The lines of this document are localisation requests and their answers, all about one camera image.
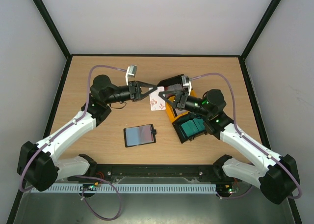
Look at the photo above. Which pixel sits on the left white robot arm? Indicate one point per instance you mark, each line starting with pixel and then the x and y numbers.
pixel 40 164

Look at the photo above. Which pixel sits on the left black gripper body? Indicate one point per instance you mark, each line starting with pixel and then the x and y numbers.
pixel 132 85

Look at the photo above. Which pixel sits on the yellow bin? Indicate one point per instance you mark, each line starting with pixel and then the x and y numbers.
pixel 175 116

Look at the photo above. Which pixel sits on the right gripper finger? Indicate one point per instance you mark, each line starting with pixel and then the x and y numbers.
pixel 171 92
pixel 162 95

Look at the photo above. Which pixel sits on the black aluminium frame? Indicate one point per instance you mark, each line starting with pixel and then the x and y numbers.
pixel 241 58

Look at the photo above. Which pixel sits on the black leather card holder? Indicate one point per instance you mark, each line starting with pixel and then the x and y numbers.
pixel 139 135

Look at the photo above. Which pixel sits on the black bin with teal cards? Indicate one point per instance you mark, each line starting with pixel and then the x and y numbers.
pixel 181 135

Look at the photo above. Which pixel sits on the teal card stack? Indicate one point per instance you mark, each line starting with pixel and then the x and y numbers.
pixel 192 127

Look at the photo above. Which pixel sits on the red dotted card stack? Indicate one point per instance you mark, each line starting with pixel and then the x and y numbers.
pixel 173 87

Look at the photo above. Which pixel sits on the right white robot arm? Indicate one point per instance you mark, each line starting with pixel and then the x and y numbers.
pixel 276 176

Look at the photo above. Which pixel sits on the white patterned card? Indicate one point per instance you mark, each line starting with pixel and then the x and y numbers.
pixel 157 103

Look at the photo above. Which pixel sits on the light blue cable duct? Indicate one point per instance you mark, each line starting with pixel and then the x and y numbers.
pixel 134 188

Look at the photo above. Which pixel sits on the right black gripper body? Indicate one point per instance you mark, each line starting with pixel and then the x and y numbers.
pixel 181 100

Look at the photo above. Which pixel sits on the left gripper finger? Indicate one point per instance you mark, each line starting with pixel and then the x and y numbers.
pixel 146 85
pixel 146 91

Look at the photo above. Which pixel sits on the black bin with red cards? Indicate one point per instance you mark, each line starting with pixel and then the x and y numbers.
pixel 170 81

